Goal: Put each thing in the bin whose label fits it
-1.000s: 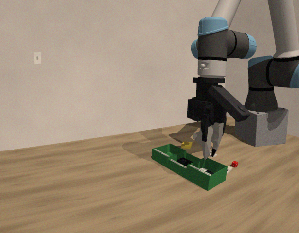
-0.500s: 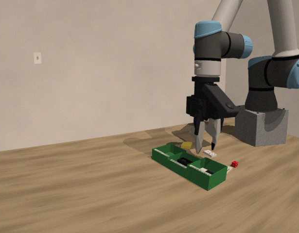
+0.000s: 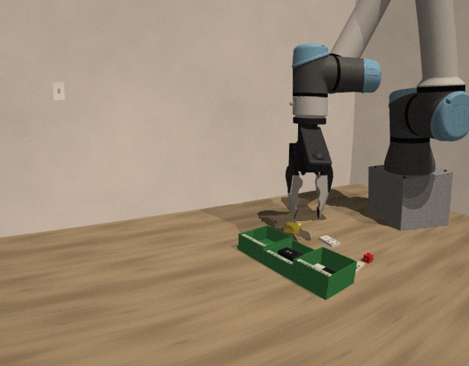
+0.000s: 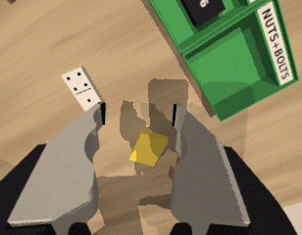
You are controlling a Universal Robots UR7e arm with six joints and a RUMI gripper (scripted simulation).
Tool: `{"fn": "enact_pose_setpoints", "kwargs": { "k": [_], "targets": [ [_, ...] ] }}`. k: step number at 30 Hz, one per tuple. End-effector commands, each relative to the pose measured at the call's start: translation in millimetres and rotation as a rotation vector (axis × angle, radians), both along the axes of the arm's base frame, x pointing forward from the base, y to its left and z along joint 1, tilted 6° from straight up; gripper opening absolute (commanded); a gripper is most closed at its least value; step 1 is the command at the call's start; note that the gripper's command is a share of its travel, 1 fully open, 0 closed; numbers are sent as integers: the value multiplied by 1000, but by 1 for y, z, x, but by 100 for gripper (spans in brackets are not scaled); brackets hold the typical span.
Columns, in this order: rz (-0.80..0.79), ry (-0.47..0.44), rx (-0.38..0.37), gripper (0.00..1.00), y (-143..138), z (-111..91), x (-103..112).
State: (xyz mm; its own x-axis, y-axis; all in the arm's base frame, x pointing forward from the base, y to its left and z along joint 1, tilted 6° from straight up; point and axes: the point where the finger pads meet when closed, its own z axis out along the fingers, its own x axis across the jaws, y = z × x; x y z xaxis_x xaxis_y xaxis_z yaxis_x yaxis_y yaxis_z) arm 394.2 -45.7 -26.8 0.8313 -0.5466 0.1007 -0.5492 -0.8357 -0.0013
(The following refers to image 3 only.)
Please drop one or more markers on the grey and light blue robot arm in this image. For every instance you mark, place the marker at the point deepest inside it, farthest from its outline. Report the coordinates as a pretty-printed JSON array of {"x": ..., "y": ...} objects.
[{"x": 437, "y": 108}]

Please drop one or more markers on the black 9v battery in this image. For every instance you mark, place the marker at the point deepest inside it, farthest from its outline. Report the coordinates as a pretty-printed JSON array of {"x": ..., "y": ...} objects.
[{"x": 289, "y": 253}]

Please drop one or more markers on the white domino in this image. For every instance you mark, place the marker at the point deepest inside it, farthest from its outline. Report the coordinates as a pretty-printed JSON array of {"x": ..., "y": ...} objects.
[
  {"x": 329, "y": 241},
  {"x": 359, "y": 266}
]

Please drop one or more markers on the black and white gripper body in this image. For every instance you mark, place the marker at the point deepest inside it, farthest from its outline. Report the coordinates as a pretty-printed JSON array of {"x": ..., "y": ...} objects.
[{"x": 295, "y": 148}]

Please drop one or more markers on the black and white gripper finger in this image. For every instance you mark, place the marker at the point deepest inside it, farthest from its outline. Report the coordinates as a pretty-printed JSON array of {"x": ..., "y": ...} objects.
[
  {"x": 294, "y": 183},
  {"x": 324, "y": 182}
]

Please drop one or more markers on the green rack of labelled bins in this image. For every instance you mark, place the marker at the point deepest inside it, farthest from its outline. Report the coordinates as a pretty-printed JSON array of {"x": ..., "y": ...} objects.
[{"x": 264, "y": 249}]

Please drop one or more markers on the red die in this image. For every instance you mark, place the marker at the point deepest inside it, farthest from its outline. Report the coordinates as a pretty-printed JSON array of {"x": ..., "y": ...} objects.
[{"x": 368, "y": 258}]

